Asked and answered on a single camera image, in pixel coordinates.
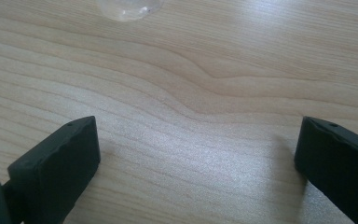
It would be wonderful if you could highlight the clear plastic cup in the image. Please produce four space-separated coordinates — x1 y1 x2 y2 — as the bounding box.
95 0 165 22

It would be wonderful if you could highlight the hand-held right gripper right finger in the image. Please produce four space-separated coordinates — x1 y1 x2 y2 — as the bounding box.
294 116 358 224

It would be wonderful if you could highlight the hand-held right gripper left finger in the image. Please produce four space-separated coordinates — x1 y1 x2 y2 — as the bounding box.
7 116 102 224

